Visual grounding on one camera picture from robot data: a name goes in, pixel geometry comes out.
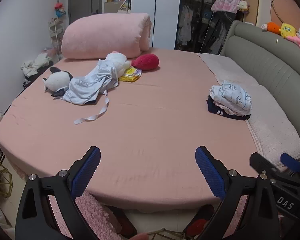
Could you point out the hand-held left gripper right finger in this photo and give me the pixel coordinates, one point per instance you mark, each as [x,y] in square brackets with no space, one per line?
[210,172]

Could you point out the pale grey garment with ribbons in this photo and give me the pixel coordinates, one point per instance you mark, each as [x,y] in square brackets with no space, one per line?
[85,87]

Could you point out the pink fluffy robe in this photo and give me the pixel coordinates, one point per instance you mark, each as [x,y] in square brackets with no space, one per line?
[95,210]

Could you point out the beige pillow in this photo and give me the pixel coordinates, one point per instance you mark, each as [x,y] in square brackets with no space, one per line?
[265,130]

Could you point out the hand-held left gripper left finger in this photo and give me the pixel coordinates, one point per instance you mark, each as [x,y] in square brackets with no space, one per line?
[86,171]

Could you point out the white plush toy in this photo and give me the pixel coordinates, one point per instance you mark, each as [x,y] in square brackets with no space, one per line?
[117,61]

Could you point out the heap of white clothes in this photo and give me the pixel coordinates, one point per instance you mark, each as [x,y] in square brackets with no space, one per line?
[37,63]

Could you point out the cream plush toy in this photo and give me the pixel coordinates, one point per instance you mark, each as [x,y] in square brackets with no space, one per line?
[242,5]

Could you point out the grey door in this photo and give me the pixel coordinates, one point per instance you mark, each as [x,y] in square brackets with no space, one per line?
[80,0]

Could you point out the beige cabinet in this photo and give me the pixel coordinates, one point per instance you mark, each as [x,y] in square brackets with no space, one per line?
[112,7]

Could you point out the panda plush toy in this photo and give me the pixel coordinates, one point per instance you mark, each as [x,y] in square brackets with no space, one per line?
[57,80]

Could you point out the yellow sponge plush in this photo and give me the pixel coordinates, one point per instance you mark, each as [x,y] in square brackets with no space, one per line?
[287,30]

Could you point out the person's left hand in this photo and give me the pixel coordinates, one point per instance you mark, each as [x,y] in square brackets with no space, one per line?
[139,237]

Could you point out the pink printed hanging garment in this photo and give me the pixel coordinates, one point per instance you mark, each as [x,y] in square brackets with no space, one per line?
[226,1]

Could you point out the black slipper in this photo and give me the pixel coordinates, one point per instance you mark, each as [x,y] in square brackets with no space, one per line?
[205,211]
[125,222]

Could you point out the pale pink folded garment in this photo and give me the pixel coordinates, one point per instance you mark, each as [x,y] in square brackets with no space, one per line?
[230,110]

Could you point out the grey padded headboard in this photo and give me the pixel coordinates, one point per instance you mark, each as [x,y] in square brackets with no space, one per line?
[265,62]

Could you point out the red plush toy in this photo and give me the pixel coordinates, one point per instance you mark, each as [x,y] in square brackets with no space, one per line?
[146,62]

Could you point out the pink rolled duvet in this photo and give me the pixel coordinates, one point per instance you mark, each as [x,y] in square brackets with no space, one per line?
[102,35]

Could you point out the row of hanging clothes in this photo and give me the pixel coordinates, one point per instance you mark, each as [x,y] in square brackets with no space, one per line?
[185,22]

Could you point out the orange carrot plush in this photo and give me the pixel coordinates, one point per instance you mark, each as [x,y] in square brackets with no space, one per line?
[273,27]

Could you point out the pink round bed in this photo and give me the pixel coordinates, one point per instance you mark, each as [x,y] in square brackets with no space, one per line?
[152,130]

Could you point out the dark glass wardrobe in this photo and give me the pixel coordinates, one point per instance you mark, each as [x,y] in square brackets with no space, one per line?
[190,5]

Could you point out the navy striped folded garment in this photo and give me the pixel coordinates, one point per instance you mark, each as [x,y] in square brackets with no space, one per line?
[213,110]

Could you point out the yellow wipes packet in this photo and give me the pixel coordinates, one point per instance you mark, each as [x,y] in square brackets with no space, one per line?
[130,73]

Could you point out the white shelf rack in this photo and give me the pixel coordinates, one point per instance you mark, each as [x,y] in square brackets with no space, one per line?
[55,35]

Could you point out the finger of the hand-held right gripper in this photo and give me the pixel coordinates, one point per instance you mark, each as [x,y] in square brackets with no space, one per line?
[290,161]
[258,161]

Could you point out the red and blue plush doll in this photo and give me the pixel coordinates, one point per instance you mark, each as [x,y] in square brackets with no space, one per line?
[60,8]

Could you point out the white wardrobe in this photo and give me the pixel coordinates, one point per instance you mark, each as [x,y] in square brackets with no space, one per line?
[165,12]

